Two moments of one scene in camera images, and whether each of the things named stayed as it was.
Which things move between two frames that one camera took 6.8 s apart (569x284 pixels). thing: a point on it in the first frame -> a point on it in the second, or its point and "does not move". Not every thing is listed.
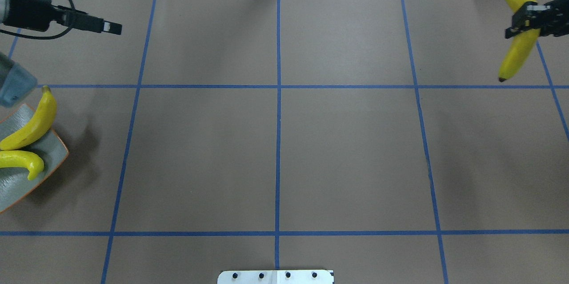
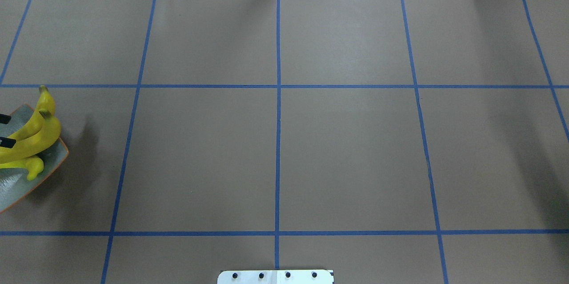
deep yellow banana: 41,122 does not move
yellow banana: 523,41 -> 48,134
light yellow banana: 34,163 does not move
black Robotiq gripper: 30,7 -> 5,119
